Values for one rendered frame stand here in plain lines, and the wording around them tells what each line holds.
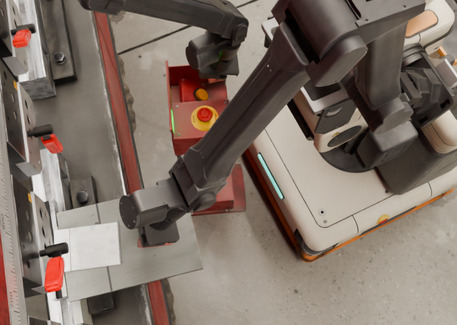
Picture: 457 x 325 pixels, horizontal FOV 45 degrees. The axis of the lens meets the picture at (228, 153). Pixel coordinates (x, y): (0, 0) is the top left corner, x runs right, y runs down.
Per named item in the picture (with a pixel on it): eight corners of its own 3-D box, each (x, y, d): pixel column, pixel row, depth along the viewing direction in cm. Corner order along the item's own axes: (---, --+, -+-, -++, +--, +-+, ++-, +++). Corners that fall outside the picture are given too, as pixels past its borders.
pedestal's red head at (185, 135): (232, 151, 152) (234, 125, 136) (175, 156, 152) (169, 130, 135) (225, 88, 160) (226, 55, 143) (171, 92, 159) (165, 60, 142)
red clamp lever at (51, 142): (66, 153, 99) (51, 131, 90) (43, 158, 98) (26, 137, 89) (64, 144, 99) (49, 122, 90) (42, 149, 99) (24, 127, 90)
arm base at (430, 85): (460, 102, 98) (423, 49, 102) (440, 104, 92) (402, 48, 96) (421, 128, 103) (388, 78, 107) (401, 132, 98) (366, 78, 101)
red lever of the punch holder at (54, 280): (62, 281, 74) (66, 238, 83) (31, 289, 74) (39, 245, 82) (66, 291, 75) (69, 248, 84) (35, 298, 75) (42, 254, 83)
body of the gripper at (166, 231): (144, 247, 98) (161, 234, 93) (132, 194, 102) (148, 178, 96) (175, 243, 102) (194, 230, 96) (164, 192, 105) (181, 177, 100)
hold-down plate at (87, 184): (117, 309, 116) (115, 308, 113) (92, 316, 115) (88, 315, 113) (94, 179, 126) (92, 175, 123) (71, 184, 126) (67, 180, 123)
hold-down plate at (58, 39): (77, 80, 135) (74, 74, 133) (55, 85, 135) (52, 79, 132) (60, -16, 146) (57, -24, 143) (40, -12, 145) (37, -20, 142)
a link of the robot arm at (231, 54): (247, 43, 127) (234, 23, 128) (222, 52, 124) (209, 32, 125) (239, 58, 133) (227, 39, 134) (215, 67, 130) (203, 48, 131)
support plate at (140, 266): (203, 268, 108) (203, 268, 107) (70, 302, 105) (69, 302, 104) (183, 184, 114) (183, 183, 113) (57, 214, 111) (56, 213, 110)
